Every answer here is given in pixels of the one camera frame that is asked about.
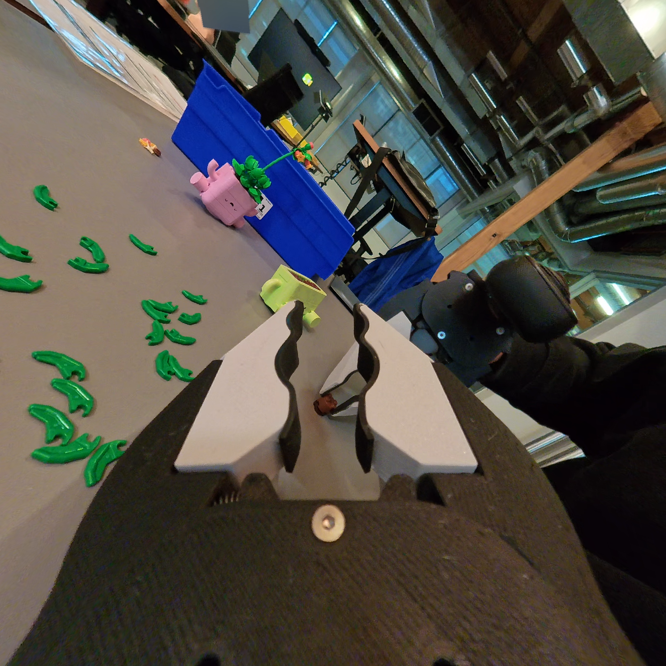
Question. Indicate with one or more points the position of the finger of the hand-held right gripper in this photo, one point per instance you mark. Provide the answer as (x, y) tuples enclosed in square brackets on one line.
[(341, 372), (349, 408)]

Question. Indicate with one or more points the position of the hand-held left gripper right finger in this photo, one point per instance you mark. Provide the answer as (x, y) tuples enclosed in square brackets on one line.
[(416, 416)]

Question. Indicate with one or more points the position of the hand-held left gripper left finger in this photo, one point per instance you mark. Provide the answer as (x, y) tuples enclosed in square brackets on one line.
[(234, 416)]

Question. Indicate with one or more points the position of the brown round toy brick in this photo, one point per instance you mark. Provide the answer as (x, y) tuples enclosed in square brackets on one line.
[(325, 405)]

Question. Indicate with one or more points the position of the person's right forearm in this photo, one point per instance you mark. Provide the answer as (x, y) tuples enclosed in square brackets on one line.
[(562, 385)]

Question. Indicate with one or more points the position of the blue fabric bag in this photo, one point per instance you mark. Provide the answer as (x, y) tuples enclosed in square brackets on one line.
[(395, 270)]

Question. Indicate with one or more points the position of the lime green toy brick pot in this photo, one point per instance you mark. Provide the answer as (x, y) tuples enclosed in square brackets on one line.
[(289, 294)]

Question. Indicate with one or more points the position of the wooden ceiling beam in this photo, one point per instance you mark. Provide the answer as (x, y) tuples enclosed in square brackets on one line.
[(546, 197)]

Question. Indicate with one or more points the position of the blue bin with white tag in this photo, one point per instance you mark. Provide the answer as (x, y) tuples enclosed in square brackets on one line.
[(291, 208)]

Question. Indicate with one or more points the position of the scatter of green leaf pieces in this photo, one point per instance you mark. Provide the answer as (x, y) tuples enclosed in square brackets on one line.
[(62, 416)]

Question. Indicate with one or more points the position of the standing desk wooden top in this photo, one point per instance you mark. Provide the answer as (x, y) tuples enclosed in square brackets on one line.
[(385, 156)]

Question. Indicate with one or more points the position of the pink toy pot with plant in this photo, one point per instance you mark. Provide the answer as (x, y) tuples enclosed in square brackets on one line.
[(226, 200)]

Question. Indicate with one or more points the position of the person's black jacket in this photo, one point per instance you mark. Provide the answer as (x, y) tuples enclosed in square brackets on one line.
[(614, 520)]

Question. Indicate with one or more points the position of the yellow box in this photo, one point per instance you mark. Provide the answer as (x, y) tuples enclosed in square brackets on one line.
[(287, 127)]

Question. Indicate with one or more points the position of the small orange toy piece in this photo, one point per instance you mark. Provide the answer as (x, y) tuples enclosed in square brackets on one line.
[(150, 146)]

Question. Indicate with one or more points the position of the black monitor back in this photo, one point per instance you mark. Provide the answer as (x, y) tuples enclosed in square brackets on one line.
[(273, 96)]

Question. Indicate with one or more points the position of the dark monitor screen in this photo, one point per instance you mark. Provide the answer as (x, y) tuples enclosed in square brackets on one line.
[(302, 52)]

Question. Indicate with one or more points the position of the white printed sheet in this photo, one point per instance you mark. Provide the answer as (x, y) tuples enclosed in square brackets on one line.
[(119, 67)]

